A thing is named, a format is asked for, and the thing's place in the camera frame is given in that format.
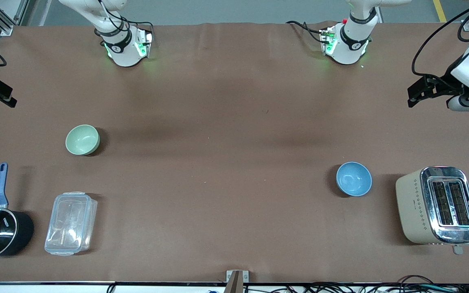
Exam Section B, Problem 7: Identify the green bowl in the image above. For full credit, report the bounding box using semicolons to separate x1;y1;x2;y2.
65;124;101;156

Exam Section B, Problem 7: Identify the blue bowl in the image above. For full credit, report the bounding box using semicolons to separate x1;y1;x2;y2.
336;162;373;197

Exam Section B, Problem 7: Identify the beige chrome toaster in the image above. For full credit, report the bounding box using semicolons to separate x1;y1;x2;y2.
395;166;469;256

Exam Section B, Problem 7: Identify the left base connector box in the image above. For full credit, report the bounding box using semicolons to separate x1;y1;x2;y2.
320;26;338;56

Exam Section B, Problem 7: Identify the base connector box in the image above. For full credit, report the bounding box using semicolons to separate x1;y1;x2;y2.
320;26;338;56
136;31;154;58

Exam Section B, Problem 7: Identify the clear plastic lidded container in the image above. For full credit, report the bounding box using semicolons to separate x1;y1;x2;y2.
44;191;98;257

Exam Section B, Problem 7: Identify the right base connector box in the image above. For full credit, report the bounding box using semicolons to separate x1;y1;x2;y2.
136;31;154;58

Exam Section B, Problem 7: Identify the brown table cover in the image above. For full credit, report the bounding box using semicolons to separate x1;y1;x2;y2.
0;21;469;284

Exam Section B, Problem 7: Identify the black right base cable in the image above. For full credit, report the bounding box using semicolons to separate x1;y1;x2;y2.
95;0;154;38

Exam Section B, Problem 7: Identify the black base cable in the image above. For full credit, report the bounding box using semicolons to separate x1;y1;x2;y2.
285;20;325;44
95;0;154;38

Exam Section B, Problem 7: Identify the black pot with blue handle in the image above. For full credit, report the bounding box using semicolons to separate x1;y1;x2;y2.
0;163;35;259

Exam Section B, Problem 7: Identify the black left base cable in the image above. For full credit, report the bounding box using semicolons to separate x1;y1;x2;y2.
285;20;325;44

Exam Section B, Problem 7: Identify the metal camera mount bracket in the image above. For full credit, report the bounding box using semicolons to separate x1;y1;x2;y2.
226;270;250;293

